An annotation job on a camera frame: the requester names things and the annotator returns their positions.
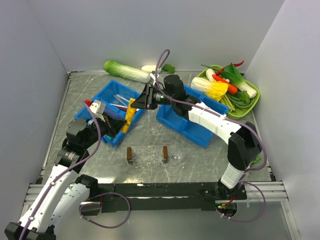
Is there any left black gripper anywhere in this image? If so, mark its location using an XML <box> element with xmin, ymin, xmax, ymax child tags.
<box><xmin>81</xmin><ymin>111</ymin><xmax>127</xmax><ymax>149</ymax></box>

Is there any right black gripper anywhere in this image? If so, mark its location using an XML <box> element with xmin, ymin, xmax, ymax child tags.
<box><xmin>130</xmin><ymin>83</ymin><xmax>175</xmax><ymax>111</ymax></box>

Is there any yellow capped tube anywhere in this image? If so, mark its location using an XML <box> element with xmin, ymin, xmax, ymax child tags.
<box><xmin>120</xmin><ymin>98</ymin><xmax>137</xmax><ymax>134</ymax></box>

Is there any clear plastic cup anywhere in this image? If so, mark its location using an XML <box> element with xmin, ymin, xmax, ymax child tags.
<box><xmin>168</xmin><ymin>148</ymin><xmax>186</xmax><ymax>166</ymax></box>

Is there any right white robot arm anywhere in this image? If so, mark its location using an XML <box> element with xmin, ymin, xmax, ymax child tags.
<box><xmin>130</xmin><ymin>74</ymin><xmax>263</xmax><ymax>199</ymax></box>

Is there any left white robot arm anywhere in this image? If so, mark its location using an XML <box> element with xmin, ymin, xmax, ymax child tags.
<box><xmin>4</xmin><ymin>115</ymin><xmax>127</xmax><ymax>240</ymax></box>

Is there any white toothbrush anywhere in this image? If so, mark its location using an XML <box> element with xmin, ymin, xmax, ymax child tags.
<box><xmin>114</xmin><ymin>94</ymin><xmax>129</xmax><ymax>106</ymax></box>

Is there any red blue toothbrush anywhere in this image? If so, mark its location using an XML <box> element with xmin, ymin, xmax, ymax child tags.
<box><xmin>110</xmin><ymin>103</ymin><xmax>128</xmax><ymax>111</ymax></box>

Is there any green vegetable tray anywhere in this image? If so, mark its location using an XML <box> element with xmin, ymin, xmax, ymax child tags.
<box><xmin>198</xmin><ymin>62</ymin><xmax>261</xmax><ymax>120</ymax></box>

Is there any left blue storage bin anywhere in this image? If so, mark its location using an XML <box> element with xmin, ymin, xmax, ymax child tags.
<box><xmin>74</xmin><ymin>79</ymin><xmax>146</xmax><ymax>148</ymax></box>

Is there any blue storage bin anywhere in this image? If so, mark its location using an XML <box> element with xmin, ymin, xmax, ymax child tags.
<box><xmin>156</xmin><ymin>85</ymin><xmax>229</xmax><ymax>148</ymax></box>
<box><xmin>74</xmin><ymin>79</ymin><xmax>146</xmax><ymax>148</ymax></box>

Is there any white radish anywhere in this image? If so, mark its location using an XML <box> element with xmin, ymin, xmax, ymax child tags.
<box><xmin>141</xmin><ymin>65</ymin><xmax>156</xmax><ymax>73</ymax></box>

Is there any green napa cabbage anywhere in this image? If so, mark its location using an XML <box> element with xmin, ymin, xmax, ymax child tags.
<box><xmin>103</xmin><ymin>60</ymin><xmax>150</xmax><ymax>83</ymax></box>

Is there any right blue storage bin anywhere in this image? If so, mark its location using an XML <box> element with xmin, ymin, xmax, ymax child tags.
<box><xmin>156</xmin><ymin>85</ymin><xmax>229</xmax><ymax>148</ymax></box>

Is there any yellow white cabbage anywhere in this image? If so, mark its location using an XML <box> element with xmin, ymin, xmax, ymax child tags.
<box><xmin>190</xmin><ymin>77</ymin><xmax>228</xmax><ymax>102</ymax></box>

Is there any red chili pepper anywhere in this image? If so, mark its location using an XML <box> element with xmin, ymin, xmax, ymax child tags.
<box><xmin>215</xmin><ymin>60</ymin><xmax>245</xmax><ymax>76</ymax></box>

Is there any orange carrot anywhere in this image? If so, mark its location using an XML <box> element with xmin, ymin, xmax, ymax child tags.
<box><xmin>212</xmin><ymin>74</ymin><xmax>238</xmax><ymax>95</ymax></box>

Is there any bok choy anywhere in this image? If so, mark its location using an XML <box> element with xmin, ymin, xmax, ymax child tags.
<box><xmin>220</xmin><ymin>63</ymin><xmax>257</xmax><ymax>99</ymax></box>

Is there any green beans bundle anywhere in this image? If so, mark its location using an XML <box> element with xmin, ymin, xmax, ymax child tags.
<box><xmin>220</xmin><ymin>94</ymin><xmax>253</xmax><ymax>113</ymax></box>

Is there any small green cabbage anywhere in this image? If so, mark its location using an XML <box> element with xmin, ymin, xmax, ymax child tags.
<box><xmin>251</xmin><ymin>156</ymin><xmax>262</xmax><ymax>165</ymax></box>

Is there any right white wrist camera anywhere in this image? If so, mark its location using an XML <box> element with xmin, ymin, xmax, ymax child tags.
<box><xmin>149</xmin><ymin>71</ymin><xmax>163</xmax><ymax>86</ymax></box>

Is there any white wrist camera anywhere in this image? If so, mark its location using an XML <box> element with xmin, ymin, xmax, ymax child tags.
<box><xmin>149</xmin><ymin>71</ymin><xmax>163</xmax><ymax>86</ymax></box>
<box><xmin>84</xmin><ymin>99</ymin><xmax>106</xmax><ymax>120</ymax></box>

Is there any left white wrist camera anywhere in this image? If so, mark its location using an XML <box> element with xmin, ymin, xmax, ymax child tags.
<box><xmin>84</xmin><ymin>99</ymin><xmax>106</xmax><ymax>120</ymax></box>

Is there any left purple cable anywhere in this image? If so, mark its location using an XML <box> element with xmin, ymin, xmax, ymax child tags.
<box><xmin>18</xmin><ymin>99</ymin><xmax>103</xmax><ymax>240</ymax></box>

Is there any black base frame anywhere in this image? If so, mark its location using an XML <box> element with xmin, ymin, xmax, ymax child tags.
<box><xmin>67</xmin><ymin>181</ymin><xmax>248</xmax><ymax>217</ymax></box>

